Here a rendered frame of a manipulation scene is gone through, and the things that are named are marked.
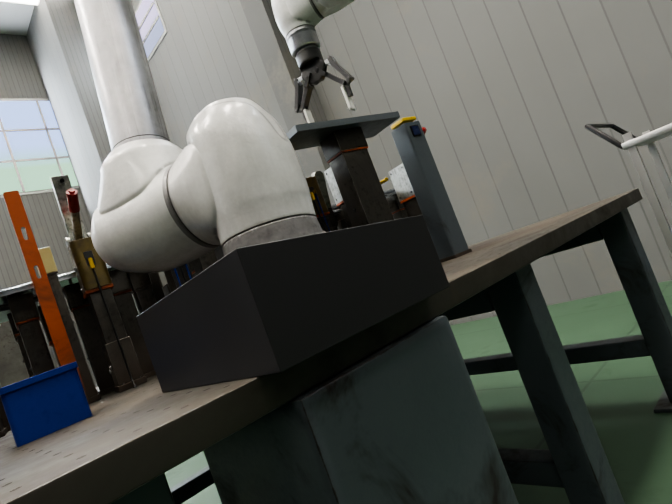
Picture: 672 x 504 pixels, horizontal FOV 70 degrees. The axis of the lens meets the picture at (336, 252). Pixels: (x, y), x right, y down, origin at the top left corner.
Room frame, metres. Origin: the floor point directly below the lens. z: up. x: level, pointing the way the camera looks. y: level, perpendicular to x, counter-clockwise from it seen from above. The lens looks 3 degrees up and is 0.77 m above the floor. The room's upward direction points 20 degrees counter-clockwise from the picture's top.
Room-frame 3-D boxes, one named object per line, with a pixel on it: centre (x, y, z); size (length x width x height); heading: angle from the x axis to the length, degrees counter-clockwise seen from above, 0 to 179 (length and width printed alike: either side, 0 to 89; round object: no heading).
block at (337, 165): (1.35, -0.13, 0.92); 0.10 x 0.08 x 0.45; 125
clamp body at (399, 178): (1.68, -0.34, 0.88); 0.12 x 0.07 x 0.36; 35
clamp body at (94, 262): (1.08, 0.53, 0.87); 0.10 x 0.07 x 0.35; 35
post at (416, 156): (1.49, -0.34, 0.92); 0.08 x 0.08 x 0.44; 35
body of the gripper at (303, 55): (1.35, -0.12, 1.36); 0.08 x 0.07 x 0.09; 60
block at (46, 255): (1.08, 0.63, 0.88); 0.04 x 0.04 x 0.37; 35
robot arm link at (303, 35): (1.35, -0.12, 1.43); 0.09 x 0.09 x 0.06
